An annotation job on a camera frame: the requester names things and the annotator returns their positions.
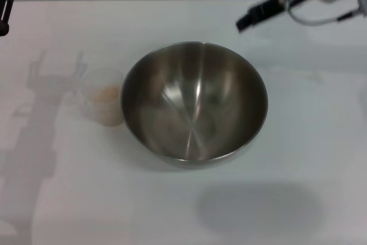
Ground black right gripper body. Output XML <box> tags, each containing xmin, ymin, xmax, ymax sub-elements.
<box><xmin>253</xmin><ymin>0</ymin><xmax>313</xmax><ymax>24</ymax></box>

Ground stainless steel mixing bowl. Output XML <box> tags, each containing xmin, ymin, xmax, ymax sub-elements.
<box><xmin>119</xmin><ymin>41</ymin><xmax>269</xmax><ymax>170</ymax></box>

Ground clear plastic measuring cup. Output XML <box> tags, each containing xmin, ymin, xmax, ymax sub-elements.
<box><xmin>81</xmin><ymin>67</ymin><xmax>124</xmax><ymax>127</ymax></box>

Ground white rice grains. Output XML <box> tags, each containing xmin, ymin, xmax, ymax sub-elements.
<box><xmin>90</xmin><ymin>85</ymin><xmax>123</xmax><ymax>127</ymax></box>

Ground grey right arm cable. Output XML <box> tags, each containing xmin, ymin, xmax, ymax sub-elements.
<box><xmin>287</xmin><ymin>0</ymin><xmax>360</xmax><ymax>26</ymax></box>

